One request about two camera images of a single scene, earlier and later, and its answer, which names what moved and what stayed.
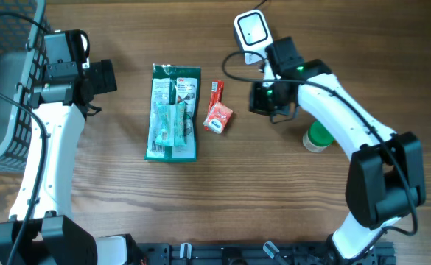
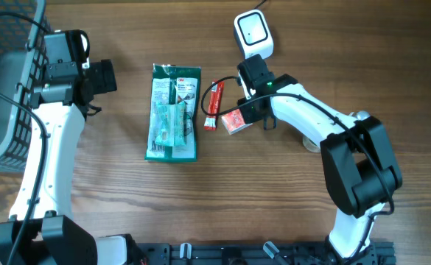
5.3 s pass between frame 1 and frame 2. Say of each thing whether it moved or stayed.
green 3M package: stayed
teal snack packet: stayed
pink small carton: moved
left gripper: stayed
